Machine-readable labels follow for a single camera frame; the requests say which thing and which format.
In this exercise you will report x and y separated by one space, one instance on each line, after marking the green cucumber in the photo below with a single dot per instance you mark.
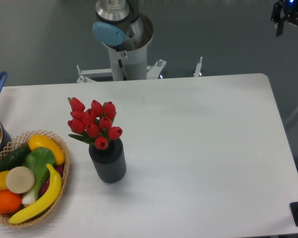
14 158

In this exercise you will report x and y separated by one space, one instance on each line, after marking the beige round disc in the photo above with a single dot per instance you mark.
20 180

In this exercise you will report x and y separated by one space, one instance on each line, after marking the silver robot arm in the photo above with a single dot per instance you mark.
126 33

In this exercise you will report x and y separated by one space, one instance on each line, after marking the red tulip bouquet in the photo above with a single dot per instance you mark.
93 126

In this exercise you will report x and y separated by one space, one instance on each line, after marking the dark red vegetable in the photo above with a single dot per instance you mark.
44 187

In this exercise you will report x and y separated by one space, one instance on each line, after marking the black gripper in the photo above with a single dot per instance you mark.
284 10

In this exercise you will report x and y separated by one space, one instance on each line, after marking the woven wicker basket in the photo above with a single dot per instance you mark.
65 161

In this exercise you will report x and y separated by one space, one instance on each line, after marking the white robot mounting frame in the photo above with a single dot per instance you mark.
155 71

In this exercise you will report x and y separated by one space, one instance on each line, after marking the orange fruit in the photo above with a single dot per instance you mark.
9 202

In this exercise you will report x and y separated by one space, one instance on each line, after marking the green bok choy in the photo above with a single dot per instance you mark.
36 161

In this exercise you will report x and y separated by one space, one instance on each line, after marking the yellow banana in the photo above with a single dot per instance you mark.
44 202

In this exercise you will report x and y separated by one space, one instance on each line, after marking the dark grey ribbed vase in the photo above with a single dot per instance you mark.
109 163

